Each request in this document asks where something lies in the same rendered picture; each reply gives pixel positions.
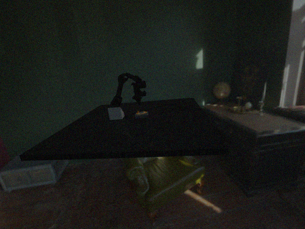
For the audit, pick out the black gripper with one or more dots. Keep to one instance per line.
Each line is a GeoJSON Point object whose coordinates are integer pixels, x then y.
{"type": "Point", "coordinates": [137, 97]}

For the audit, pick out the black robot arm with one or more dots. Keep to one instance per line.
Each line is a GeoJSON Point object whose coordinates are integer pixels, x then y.
{"type": "Point", "coordinates": [116, 102]}

